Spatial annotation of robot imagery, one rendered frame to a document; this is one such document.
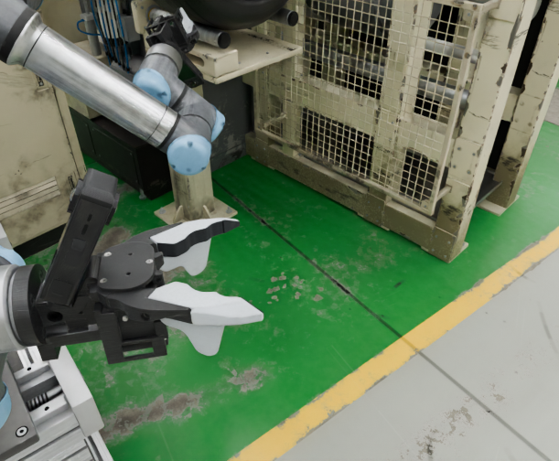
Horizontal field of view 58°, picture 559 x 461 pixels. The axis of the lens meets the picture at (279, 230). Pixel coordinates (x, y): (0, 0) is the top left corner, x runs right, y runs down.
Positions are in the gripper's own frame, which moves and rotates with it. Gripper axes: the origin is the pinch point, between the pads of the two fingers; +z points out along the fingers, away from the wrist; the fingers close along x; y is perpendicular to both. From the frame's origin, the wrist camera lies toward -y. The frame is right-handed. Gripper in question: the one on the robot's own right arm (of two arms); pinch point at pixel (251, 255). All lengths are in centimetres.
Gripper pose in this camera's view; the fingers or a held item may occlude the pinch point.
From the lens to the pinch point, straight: 46.1
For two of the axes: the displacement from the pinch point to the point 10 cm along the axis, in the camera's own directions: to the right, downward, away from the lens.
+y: 0.3, 8.5, 5.2
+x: 2.0, 5.1, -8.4
